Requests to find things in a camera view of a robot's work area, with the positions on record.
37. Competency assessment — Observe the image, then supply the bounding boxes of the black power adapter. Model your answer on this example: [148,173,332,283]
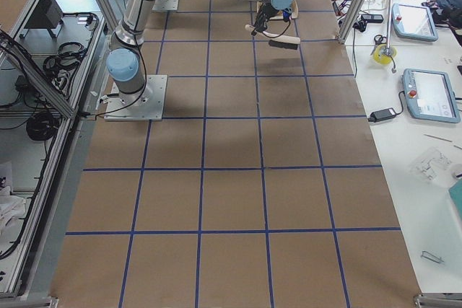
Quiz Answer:
[367,107,397,123]

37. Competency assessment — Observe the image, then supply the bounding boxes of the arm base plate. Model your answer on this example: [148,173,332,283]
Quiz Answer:
[103,75,167,121]

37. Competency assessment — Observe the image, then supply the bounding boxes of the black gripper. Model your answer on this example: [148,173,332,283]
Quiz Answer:
[251,3,275,34]

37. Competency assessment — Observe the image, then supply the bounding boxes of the teach pendant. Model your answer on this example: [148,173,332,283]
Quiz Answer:
[401,69,461,123]
[392,3,439,42]

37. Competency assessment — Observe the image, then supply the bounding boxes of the teach pendant far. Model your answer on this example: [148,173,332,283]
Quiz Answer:
[392,3,439,42]

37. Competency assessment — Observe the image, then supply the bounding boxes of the white hand brush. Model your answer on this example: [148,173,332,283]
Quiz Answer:
[245,25,301,50]

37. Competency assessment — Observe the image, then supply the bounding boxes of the teach pendant near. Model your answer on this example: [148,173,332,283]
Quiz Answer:
[401,69,461,123]

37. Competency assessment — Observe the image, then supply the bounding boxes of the yellow tape roll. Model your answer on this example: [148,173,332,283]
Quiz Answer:
[372,44,397,65]

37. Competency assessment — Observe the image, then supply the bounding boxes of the black scissors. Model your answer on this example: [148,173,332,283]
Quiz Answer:
[373,35,387,46]

